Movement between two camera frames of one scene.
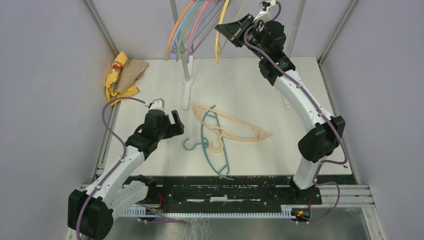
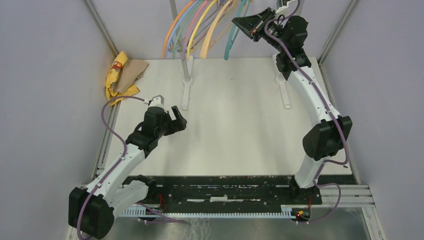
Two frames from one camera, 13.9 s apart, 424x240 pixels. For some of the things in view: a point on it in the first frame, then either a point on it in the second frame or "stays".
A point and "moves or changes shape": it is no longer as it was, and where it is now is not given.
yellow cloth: x=112 y=79 stays
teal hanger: x=202 y=138 → x=231 y=39
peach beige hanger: x=229 y=116 → x=205 y=47
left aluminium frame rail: x=115 y=108 stays
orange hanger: x=180 y=15 moves or changes shape
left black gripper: x=174 y=129 stays
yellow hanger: x=218 y=51 → x=196 y=26
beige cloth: x=132 y=70 stays
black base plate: x=219 y=192 stays
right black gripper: x=232 y=31 → x=251 y=25
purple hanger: x=190 y=51 → x=184 y=55
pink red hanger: x=197 y=19 → x=186 y=36
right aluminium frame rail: x=357 y=195 stays
